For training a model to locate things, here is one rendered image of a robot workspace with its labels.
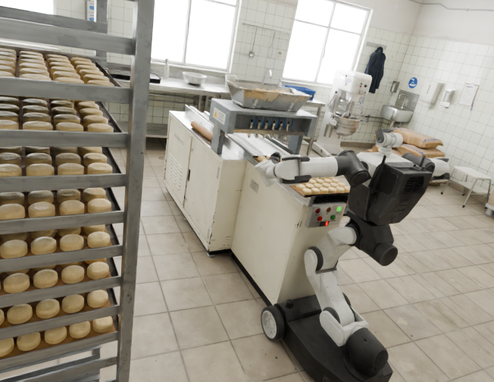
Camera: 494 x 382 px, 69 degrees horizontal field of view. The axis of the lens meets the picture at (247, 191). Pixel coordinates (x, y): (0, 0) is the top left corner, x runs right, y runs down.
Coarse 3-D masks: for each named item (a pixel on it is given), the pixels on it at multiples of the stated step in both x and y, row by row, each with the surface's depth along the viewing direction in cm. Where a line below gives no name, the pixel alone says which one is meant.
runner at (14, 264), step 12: (60, 252) 78; (72, 252) 79; (84, 252) 80; (96, 252) 82; (108, 252) 83; (120, 252) 85; (0, 264) 72; (12, 264) 74; (24, 264) 75; (36, 264) 76; (48, 264) 77; (60, 264) 79
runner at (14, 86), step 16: (0, 80) 59; (16, 80) 60; (32, 80) 62; (48, 80) 63; (32, 96) 63; (48, 96) 64; (64, 96) 65; (80, 96) 66; (96, 96) 68; (112, 96) 69; (128, 96) 70
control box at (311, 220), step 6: (318, 204) 206; (324, 204) 208; (330, 204) 210; (336, 204) 211; (342, 204) 213; (312, 210) 203; (324, 210) 207; (330, 210) 210; (336, 210) 212; (342, 210) 215; (312, 216) 205; (318, 216) 207; (324, 216) 210; (330, 216) 212; (336, 216) 215; (306, 222) 208; (312, 222) 207; (318, 222) 210; (324, 222) 212; (330, 222) 215; (336, 222) 217
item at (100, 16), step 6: (96, 0) 96; (102, 0) 97; (96, 6) 97; (102, 6) 98; (96, 12) 98; (102, 12) 98; (96, 18) 98; (102, 18) 99; (96, 54) 102; (102, 54) 103; (102, 102) 108
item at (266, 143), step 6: (252, 138) 307; (258, 138) 298; (264, 138) 294; (264, 144) 291; (270, 144) 283; (270, 150) 283; (276, 150) 277; (282, 150) 271; (342, 198) 217; (348, 198) 213
